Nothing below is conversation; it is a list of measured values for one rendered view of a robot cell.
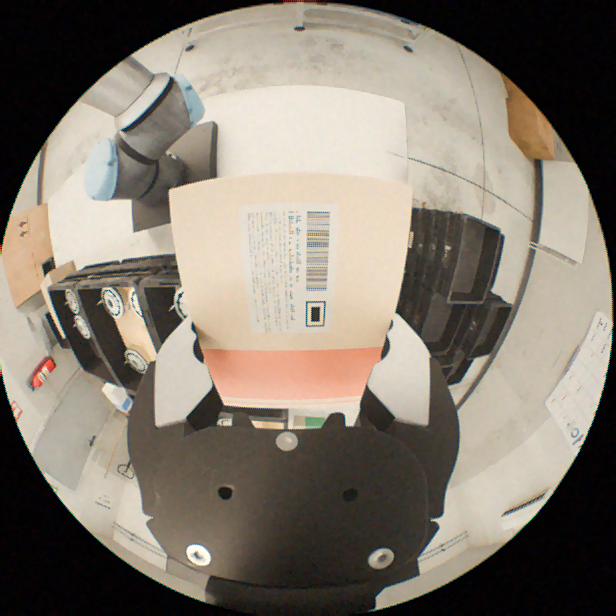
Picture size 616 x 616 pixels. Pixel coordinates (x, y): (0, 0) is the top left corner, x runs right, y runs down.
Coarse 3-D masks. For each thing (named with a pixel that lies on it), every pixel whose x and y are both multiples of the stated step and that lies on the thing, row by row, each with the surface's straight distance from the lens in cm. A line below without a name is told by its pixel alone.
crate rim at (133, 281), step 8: (88, 280) 62; (96, 280) 57; (104, 280) 53; (112, 280) 50; (120, 280) 47; (128, 280) 44; (136, 280) 44; (80, 288) 64; (88, 288) 59; (136, 288) 43; (80, 296) 67; (136, 296) 44; (80, 304) 68; (144, 312) 45; (88, 320) 69; (144, 320) 46; (152, 336) 48; (112, 368) 76; (120, 384) 81; (136, 392) 77
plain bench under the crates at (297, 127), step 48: (240, 96) 64; (288, 96) 61; (336, 96) 62; (384, 96) 68; (240, 144) 56; (288, 144) 54; (336, 144) 55; (384, 144) 59; (96, 240) 92; (144, 240) 70
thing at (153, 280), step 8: (144, 280) 41; (152, 280) 39; (160, 280) 38; (168, 280) 37; (176, 280) 36; (144, 288) 42; (144, 296) 43; (144, 304) 44; (152, 320) 44; (152, 328) 46; (160, 344) 48; (288, 408) 52; (256, 416) 57; (264, 416) 57; (272, 416) 57; (280, 416) 57; (288, 416) 56
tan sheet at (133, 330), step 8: (128, 288) 61; (128, 296) 63; (128, 312) 66; (120, 320) 72; (128, 320) 68; (136, 320) 65; (120, 328) 75; (128, 328) 71; (136, 328) 68; (144, 328) 65; (128, 336) 74; (136, 336) 70; (144, 336) 67; (128, 344) 77; (136, 344) 73; (144, 344) 70; (152, 344) 67; (152, 352) 70; (152, 360) 73
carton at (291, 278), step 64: (192, 192) 10; (256, 192) 9; (320, 192) 9; (384, 192) 10; (192, 256) 11; (256, 256) 10; (320, 256) 9; (384, 256) 10; (192, 320) 12; (256, 320) 11; (320, 320) 11; (384, 320) 12; (256, 384) 15; (320, 384) 14
